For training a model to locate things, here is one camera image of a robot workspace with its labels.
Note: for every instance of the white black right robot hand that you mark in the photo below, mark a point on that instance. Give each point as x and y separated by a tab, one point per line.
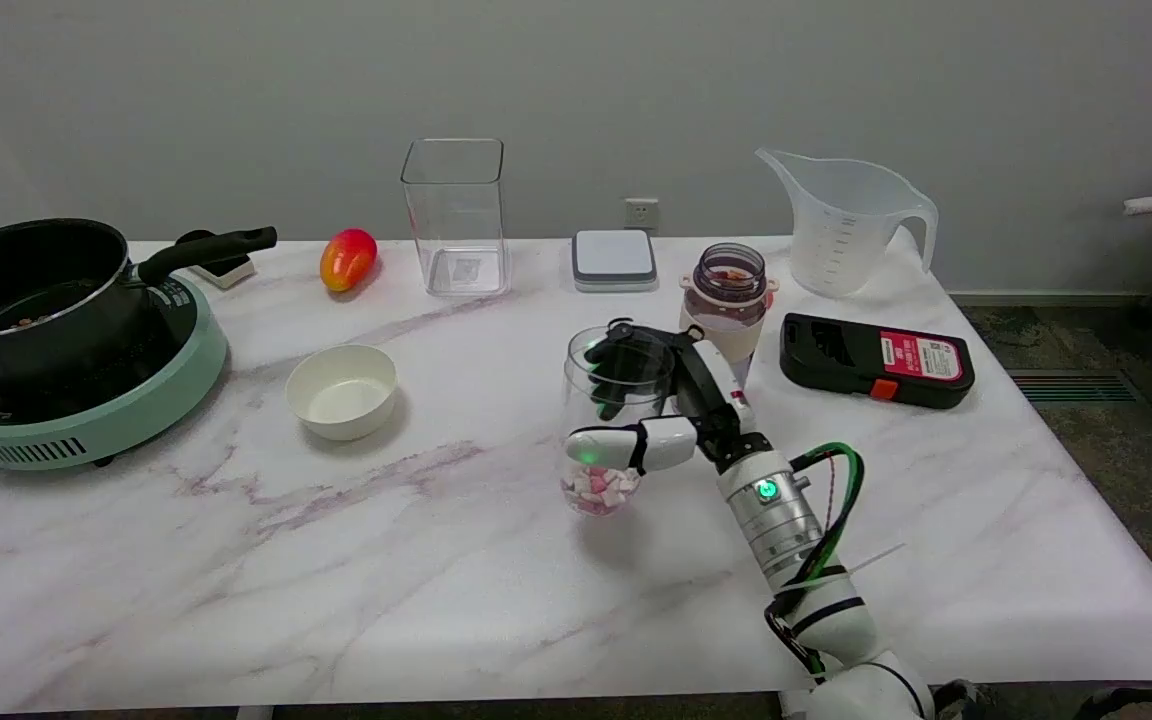
696	400

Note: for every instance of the clear round measuring cup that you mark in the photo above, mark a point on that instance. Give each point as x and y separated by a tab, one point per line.
576	380

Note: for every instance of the pink white candy pieces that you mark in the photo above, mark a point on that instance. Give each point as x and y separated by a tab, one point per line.
598	492

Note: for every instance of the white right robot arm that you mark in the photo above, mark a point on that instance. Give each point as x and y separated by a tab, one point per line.
786	520

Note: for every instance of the purple tinted water bottle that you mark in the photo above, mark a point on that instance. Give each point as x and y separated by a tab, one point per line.
731	300

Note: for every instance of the large translucent measuring jug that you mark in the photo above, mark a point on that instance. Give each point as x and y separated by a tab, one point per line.
846	240

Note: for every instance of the black case with red label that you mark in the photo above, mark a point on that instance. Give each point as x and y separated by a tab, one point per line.
836	360

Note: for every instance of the white grey square scale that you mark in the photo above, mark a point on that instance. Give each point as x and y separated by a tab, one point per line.
614	255

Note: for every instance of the clear square plastic container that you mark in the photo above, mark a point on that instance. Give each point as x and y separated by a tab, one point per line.
456	270

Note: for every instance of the white table leg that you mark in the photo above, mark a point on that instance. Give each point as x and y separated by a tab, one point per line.
791	708
254	713

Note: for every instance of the white ceramic bowl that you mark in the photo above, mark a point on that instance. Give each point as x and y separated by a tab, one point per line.
341	400

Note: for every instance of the floor vent grille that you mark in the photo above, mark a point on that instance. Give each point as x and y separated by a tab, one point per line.
1071	388

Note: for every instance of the red yellow mango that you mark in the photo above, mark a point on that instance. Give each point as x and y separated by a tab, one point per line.
348	258

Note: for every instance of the small white black device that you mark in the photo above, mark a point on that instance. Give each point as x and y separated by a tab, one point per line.
226	272

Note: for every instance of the mint green induction cooker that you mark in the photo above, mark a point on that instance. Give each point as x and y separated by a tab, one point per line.
136	410

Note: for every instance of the white wall power outlet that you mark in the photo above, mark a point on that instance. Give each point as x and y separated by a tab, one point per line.
641	213

